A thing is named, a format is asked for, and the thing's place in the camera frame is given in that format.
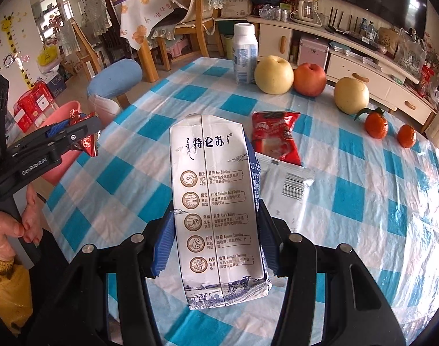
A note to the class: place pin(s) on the red snack packet white picture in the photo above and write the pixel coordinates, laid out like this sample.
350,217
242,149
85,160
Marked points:
273,133

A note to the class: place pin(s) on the white milk carton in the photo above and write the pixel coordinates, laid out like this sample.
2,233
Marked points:
219,205

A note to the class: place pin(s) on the red apple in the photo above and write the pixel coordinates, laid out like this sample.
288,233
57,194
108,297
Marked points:
310,79

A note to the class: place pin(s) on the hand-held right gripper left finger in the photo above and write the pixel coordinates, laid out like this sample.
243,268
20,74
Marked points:
165,239

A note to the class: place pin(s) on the dark wooden chair grey cover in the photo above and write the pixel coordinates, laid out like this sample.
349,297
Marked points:
115,43

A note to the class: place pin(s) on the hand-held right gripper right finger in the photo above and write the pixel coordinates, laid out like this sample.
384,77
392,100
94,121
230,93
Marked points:
268,245

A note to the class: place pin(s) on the white plastic bottle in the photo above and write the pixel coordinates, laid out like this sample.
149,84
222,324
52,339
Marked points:
244,57

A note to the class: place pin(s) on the yellow pear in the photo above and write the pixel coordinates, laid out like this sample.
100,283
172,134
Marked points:
351,95
273,75

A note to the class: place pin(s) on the black router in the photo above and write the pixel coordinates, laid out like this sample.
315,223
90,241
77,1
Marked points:
338,23

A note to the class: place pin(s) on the glass electric kettle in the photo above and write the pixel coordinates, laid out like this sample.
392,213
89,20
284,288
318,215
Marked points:
306,9

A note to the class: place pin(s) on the pink metal case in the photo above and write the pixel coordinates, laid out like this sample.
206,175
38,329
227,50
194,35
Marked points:
313,52

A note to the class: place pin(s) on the small mandarin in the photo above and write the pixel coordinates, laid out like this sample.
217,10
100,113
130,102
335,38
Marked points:
406,136

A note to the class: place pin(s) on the clear plastic bag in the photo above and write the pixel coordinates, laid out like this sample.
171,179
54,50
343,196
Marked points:
408,48

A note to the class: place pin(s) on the white television cabinet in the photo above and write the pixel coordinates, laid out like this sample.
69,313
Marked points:
273,38

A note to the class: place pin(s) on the person's left forearm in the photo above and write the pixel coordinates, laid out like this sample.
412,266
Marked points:
6,288

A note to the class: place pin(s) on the pink plastic basin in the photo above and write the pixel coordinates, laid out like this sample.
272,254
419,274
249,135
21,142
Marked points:
60,112

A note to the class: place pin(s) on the light wooden chair grey cover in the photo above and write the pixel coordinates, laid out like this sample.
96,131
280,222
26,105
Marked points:
83,48

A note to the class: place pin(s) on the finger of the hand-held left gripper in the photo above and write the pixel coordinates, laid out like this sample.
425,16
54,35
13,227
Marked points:
57,128
79,129

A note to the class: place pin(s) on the white sack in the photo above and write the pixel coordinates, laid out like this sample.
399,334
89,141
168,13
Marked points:
235,1

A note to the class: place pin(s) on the white orange-print tablecloth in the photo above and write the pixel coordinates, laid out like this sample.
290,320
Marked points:
147,14

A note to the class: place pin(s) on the mandarin with leaf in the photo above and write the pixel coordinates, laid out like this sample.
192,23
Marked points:
376,125

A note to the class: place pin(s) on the green trash bin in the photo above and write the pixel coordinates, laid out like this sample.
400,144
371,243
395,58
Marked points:
227,45

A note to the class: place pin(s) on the yellow plastic bag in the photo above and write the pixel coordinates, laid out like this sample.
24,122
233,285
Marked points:
48,54

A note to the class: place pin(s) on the white barcode packet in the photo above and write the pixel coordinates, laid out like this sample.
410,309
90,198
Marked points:
287,202

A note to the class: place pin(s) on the wooden chair beige lace cover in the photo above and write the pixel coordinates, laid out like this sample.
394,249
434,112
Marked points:
197,10

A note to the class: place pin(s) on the blue white checked tablecloth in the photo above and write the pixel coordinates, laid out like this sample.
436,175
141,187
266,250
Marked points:
349,173

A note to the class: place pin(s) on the shiny red wrapper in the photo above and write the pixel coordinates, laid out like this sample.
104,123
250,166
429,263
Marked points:
89,146

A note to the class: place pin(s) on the red gift box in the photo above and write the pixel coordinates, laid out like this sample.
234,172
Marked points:
24,113
41,97

